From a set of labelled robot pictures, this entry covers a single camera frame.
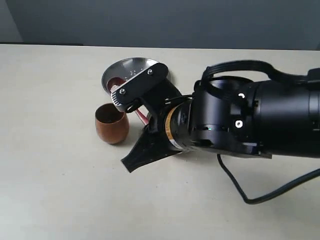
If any round steel plate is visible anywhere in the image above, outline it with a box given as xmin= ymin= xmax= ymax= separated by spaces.
xmin=101 ymin=57 xmax=158 ymax=95

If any black cable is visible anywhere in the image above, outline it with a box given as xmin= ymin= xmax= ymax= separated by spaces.
xmin=201 ymin=59 xmax=320 ymax=205

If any dark red wooden spoon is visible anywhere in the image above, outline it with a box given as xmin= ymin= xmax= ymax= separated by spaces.
xmin=106 ymin=77 xmax=149 ymax=125

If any brown wooden cup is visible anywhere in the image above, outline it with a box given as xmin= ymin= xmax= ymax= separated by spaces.
xmin=95 ymin=103 xmax=130 ymax=144

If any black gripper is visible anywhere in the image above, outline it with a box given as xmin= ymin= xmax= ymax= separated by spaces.
xmin=111 ymin=63 xmax=194 ymax=173

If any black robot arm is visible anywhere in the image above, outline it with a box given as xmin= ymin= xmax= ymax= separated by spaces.
xmin=111 ymin=60 xmax=320 ymax=172

